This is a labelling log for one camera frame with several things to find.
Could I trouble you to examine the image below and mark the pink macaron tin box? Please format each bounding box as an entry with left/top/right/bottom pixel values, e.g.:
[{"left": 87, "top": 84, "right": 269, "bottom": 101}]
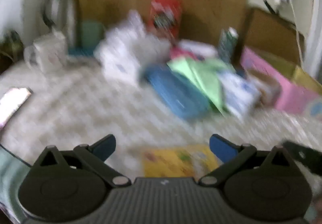
[{"left": 240, "top": 47, "right": 321, "bottom": 120}]

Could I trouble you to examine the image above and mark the brown cardboard panel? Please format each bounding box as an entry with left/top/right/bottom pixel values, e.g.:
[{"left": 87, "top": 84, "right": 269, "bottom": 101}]
[{"left": 231, "top": 7, "right": 305, "bottom": 64}]

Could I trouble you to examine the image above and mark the smartphone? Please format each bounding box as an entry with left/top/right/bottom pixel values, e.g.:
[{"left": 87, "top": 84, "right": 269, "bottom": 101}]
[{"left": 0, "top": 87, "right": 33, "bottom": 130}]

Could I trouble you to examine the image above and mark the red cereal box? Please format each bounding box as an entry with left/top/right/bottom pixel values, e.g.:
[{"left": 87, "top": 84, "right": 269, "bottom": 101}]
[{"left": 147, "top": 0, "right": 182, "bottom": 39}]

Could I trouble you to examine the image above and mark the green plastic cup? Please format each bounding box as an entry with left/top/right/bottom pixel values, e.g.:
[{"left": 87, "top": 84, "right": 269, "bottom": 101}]
[{"left": 81, "top": 20, "right": 104, "bottom": 49}]

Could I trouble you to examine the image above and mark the white wet wipes pack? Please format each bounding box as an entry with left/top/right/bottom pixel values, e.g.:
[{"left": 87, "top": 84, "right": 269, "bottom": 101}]
[{"left": 218, "top": 72, "right": 261, "bottom": 120}]

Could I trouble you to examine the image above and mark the blue soft pouch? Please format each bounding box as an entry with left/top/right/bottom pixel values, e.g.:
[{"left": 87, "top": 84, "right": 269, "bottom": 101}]
[{"left": 143, "top": 64, "right": 211, "bottom": 120}]

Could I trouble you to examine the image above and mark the green cloth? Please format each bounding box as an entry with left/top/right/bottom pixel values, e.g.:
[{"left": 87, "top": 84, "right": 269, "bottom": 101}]
[{"left": 167, "top": 57, "right": 236, "bottom": 115}]

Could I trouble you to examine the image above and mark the white tissue pack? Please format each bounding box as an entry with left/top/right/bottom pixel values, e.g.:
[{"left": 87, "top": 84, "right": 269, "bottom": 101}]
[{"left": 94, "top": 10, "right": 171, "bottom": 86}]

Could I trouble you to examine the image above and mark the yellow booklet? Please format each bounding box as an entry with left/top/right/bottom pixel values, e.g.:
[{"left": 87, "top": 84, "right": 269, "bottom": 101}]
[{"left": 141, "top": 145, "right": 221, "bottom": 180}]

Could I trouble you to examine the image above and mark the green milk carton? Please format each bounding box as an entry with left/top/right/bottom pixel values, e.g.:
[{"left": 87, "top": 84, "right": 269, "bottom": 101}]
[{"left": 217, "top": 27, "right": 238, "bottom": 63}]

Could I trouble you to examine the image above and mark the white enamel mug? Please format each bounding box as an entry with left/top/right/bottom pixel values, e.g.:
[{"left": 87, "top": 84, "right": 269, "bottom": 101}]
[{"left": 24, "top": 32, "right": 68, "bottom": 74}]

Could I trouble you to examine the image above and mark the steel thermos jug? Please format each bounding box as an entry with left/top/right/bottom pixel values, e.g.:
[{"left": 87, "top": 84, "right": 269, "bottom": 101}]
[{"left": 41, "top": 0, "right": 81, "bottom": 49}]

